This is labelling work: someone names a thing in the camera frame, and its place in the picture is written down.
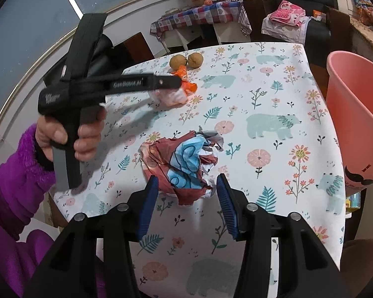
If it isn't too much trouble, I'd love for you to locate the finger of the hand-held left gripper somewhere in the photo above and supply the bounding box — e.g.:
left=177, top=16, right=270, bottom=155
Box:
left=152, top=74, right=183, bottom=90

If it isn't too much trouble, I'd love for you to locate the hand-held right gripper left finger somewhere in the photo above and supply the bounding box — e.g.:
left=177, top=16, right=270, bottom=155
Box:
left=23, top=176, right=160, bottom=298

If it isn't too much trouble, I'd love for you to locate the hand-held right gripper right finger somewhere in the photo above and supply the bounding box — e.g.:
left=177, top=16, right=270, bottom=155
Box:
left=217, top=173, right=352, bottom=298

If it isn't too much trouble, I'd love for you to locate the white pink wrapper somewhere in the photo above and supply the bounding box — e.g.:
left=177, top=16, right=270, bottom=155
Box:
left=149, top=87, right=188, bottom=107

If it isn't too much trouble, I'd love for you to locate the orange wrapper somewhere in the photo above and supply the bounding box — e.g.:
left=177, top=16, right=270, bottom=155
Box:
left=170, top=66, right=198, bottom=94

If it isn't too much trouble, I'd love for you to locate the red blue paper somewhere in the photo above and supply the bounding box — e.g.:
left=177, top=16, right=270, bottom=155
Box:
left=138, top=130, right=225, bottom=206

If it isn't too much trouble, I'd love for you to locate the pink plastic bucket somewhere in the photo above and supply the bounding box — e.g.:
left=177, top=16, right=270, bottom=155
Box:
left=326, top=50, right=373, bottom=196

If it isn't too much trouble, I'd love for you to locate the person's left forearm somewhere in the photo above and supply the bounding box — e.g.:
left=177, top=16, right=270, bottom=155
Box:
left=0, top=123, right=58, bottom=243

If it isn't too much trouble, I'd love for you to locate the person's left hand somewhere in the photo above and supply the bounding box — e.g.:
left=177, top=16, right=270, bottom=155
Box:
left=34, top=108, right=107, bottom=162

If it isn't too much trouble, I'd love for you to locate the black leather chair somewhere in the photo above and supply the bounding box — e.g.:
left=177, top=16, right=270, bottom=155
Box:
left=45, top=34, right=125, bottom=90

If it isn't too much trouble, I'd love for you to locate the brown wooden board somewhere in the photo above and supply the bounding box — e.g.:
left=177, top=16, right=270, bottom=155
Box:
left=113, top=32, right=157, bottom=67

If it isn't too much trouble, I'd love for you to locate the small white table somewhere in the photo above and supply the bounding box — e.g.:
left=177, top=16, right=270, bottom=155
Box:
left=165, top=22, right=252, bottom=53

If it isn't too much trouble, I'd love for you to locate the checkered tablecloth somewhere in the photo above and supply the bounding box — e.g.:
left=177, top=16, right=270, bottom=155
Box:
left=151, top=0, right=244, bottom=35

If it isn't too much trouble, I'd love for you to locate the curved window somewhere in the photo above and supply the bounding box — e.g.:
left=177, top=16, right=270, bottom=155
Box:
left=0, top=0, right=187, bottom=131

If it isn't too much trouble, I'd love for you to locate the floral bear tablecloth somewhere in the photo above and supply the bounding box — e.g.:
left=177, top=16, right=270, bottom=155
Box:
left=48, top=42, right=345, bottom=298

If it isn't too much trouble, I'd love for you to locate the white red printed cloth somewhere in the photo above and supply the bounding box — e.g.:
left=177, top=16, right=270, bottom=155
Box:
left=238, top=1, right=253, bottom=36

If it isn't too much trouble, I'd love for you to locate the pink patterned cloth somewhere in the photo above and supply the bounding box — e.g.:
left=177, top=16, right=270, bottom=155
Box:
left=269, top=0, right=306, bottom=28

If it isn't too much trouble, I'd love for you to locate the brown wooden nightstand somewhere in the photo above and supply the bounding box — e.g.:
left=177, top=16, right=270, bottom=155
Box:
left=325, top=6, right=353, bottom=69

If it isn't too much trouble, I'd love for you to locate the cartoon printed pillow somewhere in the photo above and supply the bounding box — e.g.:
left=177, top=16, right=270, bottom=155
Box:
left=349, top=0, right=373, bottom=16

